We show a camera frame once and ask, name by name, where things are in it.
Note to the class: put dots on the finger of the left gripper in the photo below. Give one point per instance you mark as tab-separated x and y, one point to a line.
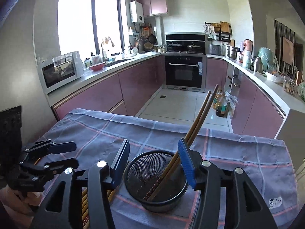
58	167
59	148

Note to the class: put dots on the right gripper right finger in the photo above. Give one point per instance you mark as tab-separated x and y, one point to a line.
203	176

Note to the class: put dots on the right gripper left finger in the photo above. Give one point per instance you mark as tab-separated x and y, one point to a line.
104	177

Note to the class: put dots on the brown chopstick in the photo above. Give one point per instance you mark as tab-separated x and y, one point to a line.
190	133

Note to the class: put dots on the left hand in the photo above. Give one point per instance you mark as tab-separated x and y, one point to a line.
17	204

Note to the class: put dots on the wooden chopstick middle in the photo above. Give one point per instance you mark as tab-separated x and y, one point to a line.
84	204

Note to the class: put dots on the wooden chopstick leftmost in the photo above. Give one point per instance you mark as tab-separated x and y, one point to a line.
86	220

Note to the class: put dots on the black mesh utensil holder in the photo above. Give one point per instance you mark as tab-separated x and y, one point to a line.
144	171

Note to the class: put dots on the purple plaid tablecloth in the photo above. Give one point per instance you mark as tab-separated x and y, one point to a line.
96	134

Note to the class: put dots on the dark soy sauce bottle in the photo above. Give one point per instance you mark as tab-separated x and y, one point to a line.
221	107

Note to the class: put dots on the white microwave oven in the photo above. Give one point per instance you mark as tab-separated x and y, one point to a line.
59	71

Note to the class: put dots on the pink lower cabinets right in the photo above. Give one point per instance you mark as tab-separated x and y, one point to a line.
255	113

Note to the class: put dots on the pink cabinets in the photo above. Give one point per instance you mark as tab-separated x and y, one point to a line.
255	113
123	88

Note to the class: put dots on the yellow cooking oil bottle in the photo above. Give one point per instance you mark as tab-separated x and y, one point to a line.
217	98

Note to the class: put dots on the pink lower cabinets left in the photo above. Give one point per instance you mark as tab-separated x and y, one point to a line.
123	88

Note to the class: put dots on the red bowl on counter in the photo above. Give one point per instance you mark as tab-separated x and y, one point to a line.
97	67

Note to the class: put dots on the black built-in oven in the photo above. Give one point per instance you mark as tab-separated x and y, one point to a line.
185	61

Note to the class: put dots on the steel stock pot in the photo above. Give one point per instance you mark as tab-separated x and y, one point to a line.
231	52

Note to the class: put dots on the white water heater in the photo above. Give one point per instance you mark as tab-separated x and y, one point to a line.
136	12

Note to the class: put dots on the pink upper cabinet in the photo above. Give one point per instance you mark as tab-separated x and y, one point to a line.
154	7

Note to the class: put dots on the black tracking camera module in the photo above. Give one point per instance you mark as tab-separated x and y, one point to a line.
11	141

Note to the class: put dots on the black wall spice rack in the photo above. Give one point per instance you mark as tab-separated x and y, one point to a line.
218	31

